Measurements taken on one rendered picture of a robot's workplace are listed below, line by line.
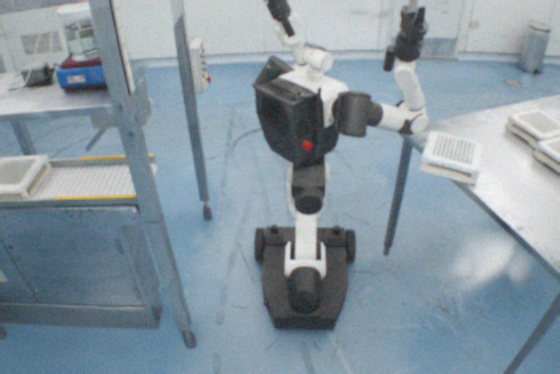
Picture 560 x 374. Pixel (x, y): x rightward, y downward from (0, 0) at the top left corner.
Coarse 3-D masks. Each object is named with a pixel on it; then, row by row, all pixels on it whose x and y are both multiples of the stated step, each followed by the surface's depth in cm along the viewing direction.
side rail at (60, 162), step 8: (48, 160) 171; (56, 160) 171; (64, 160) 171; (72, 160) 171; (80, 160) 172; (88, 160) 172; (96, 160) 172; (104, 160) 172; (112, 160) 172; (120, 160) 172; (152, 160) 173
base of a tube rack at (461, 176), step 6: (420, 168) 171; (426, 168) 170; (432, 168) 169; (438, 168) 169; (444, 168) 169; (438, 174) 169; (444, 174) 168; (450, 174) 166; (456, 174) 166; (462, 174) 166; (468, 174) 166; (456, 180) 166; (462, 180) 165; (468, 180) 164; (474, 180) 163
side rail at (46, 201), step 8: (0, 200) 150; (8, 200) 150; (16, 200) 150; (24, 200) 150; (32, 200) 150; (40, 200) 150; (48, 200) 150; (56, 200) 150; (64, 200) 150; (72, 200) 150; (80, 200) 150; (88, 200) 150; (96, 200) 150; (104, 200) 150; (112, 200) 151; (120, 200) 151; (128, 200) 151; (136, 200) 151
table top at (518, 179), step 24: (552, 96) 231; (456, 120) 207; (480, 120) 207; (504, 120) 207; (504, 144) 188; (528, 144) 188; (504, 168) 173; (528, 168) 172; (552, 168) 172; (480, 192) 160; (504, 192) 160; (528, 192) 159; (552, 192) 159; (504, 216) 148; (528, 216) 148; (552, 216) 147; (528, 240) 138; (552, 240) 137; (552, 264) 128
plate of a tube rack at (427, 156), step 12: (432, 132) 184; (432, 144) 176; (480, 144) 175; (432, 156) 168; (444, 156) 168; (456, 156) 168; (480, 156) 168; (456, 168) 164; (468, 168) 161; (480, 168) 161
